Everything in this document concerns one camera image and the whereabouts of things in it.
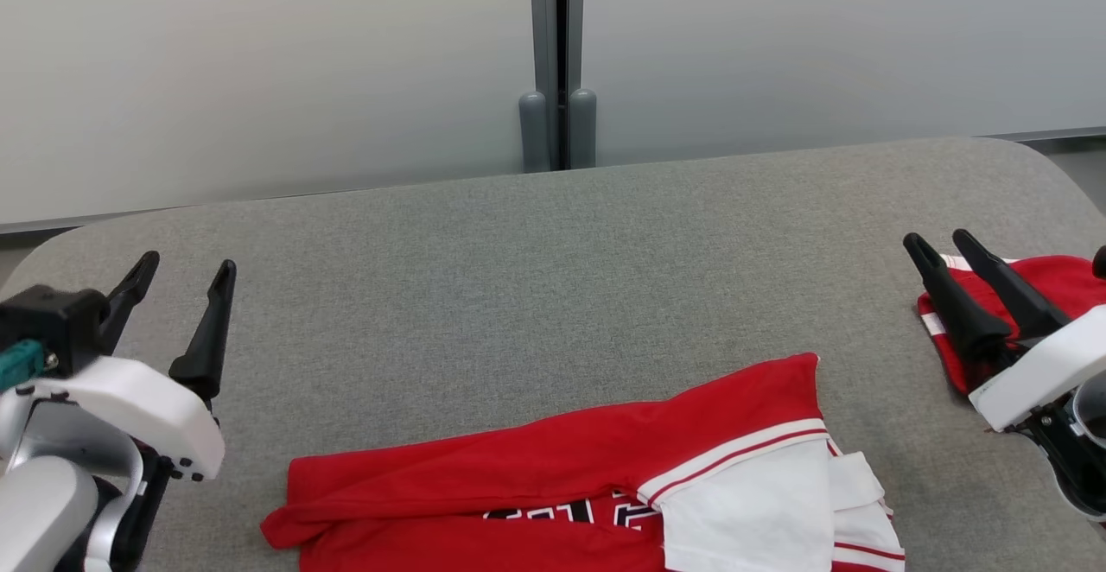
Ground grey rounded post cap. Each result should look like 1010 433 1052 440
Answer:
568 88 598 169
518 91 551 174

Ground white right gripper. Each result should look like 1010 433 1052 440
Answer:
903 228 1106 435

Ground red Bulls 23 shorts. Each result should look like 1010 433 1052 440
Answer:
918 254 1106 396

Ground red and white jersey shirt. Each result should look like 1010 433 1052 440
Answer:
261 353 906 572

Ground grey partition post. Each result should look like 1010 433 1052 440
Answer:
529 0 586 171

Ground teal left camera cable plug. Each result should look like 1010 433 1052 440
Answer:
0 339 46 391

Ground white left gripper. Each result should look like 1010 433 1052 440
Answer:
16 250 238 482

